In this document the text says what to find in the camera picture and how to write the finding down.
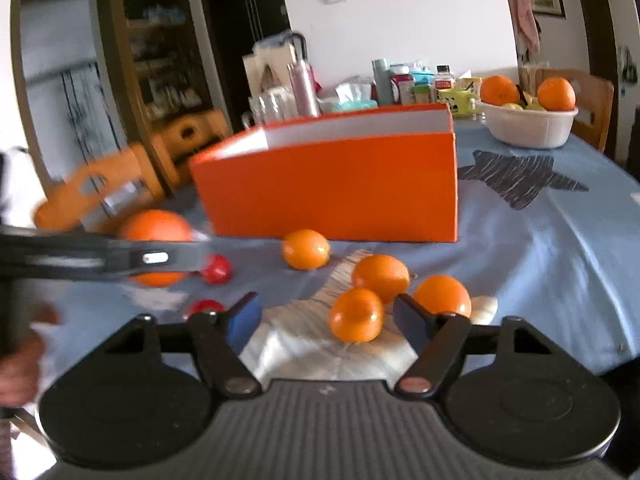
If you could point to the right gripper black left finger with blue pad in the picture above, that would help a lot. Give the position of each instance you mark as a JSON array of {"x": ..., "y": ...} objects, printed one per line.
[{"x": 218, "y": 341}]

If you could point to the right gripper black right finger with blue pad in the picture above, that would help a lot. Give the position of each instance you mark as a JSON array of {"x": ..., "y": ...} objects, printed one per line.
[{"x": 437, "y": 339}]

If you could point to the orange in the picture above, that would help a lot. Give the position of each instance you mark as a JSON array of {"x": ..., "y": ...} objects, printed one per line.
[
  {"x": 442, "y": 293},
  {"x": 162, "y": 225},
  {"x": 305, "y": 250},
  {"x": 357, "y": 316},
  {"x": 384, "y": 275},
  {"x": 557, "y": 95},
  {"x": 499, "y": 90}
]

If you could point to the person's left hand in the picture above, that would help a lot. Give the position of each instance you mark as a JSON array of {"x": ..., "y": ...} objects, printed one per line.
[{"x": 20, "y": 372}]

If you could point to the red small fruit lower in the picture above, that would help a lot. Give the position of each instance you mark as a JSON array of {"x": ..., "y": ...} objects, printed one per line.
[{"x": 204, "y": 305}]

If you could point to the red small fruit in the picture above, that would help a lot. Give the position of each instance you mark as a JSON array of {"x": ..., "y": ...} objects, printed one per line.
[
  {"x": 204, "y": 305},
  {"x": 218, "y": 270}
]

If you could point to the white garlic bulb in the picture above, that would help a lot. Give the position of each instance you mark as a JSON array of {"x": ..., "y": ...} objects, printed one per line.
[{"x": 484, "y": 309}]

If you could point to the red small fruit upper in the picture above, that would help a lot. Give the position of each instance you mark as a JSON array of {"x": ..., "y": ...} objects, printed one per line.
[{"x": 218, "y": 270}]

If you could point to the wooden chair left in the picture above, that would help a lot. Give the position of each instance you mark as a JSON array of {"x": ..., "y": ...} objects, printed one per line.
[{"x": 101, "y": 195}]

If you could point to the wooden chair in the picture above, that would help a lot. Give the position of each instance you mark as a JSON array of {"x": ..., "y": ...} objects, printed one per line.
[
  {"x": 594, "y": 101},
  {"x": 101, "y": 195}
]

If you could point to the blue star tablecloth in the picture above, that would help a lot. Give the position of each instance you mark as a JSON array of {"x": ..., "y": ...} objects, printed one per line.
[{"x": 568, "y": 262}]

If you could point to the orange cardboard box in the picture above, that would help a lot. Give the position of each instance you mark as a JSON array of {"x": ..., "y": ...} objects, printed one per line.
[{"x": 383, "y": 175}]

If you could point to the wooden display cabinet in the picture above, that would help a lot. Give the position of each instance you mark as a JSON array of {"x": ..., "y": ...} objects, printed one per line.
[{"x": 93, "y": 77}]

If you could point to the white fruit bowl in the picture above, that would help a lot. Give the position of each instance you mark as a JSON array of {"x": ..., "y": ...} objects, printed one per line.
[{"x": 535, "y": 129}]

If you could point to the green cartoon mug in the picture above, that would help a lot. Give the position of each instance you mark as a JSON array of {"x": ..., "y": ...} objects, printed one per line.
[{"x": 462, "y": 103}]

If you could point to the clear glass jar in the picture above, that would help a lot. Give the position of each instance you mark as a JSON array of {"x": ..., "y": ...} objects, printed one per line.
[{"x": 275, "y": 105}]

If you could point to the small green lid jar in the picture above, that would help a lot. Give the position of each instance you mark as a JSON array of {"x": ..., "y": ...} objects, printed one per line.
[{"x": 422, "y": 94}]

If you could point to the green pear in bowl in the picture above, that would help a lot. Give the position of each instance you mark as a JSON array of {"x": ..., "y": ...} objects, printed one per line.
[{"x": 535, "y": 106}]

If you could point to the red label bottle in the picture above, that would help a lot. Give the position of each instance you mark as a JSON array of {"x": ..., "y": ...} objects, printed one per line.
[{"x": 402, "y": 84}]

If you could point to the black cap white bottle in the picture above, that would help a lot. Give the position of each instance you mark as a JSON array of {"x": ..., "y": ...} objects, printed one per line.
[{"x": 443, "y": 80}]

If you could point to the teal tissue box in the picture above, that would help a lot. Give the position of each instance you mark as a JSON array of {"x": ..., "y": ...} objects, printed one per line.
[{"x": 349, "y": 96}]

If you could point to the pink thermos bottle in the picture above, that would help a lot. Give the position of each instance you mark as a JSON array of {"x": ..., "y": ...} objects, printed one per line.
[{"x": 304, "y": 90}]

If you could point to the grey tall bottle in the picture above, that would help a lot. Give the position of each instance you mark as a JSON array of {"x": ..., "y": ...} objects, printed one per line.
[{"x": 383, "y": 85}]

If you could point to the beige paper bag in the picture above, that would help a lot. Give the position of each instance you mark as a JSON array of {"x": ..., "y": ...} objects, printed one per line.
[{"x": 267, "y": 68}]

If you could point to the wooden chair right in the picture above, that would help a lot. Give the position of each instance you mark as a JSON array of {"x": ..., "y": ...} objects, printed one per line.
[{"x": 594, "y": 101}]

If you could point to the pink hanging cloth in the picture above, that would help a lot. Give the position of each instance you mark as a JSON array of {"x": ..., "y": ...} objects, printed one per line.
[{"x": 525, "y": 27}]

